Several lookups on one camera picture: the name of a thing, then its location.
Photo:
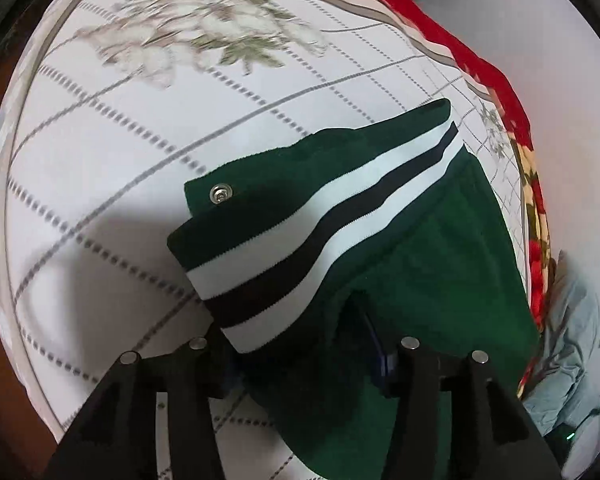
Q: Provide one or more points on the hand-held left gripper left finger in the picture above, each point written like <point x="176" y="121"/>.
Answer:
<point x="200" y="362"/>

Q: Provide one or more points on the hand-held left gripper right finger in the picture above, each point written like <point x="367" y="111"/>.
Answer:
<point x="382" y="360"/>

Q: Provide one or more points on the green and white varsity jacket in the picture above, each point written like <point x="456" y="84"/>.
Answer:
<point x="405" y="240"/>

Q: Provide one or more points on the blue blanket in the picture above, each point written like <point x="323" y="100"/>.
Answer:
<point x="565" y="340"/>

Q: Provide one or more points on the white quilted flower-print cloth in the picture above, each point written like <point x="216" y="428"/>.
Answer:
<point x="130" y="160"/>

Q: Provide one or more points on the red floral blanket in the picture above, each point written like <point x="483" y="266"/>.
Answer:
<point x="460" y="50"/>

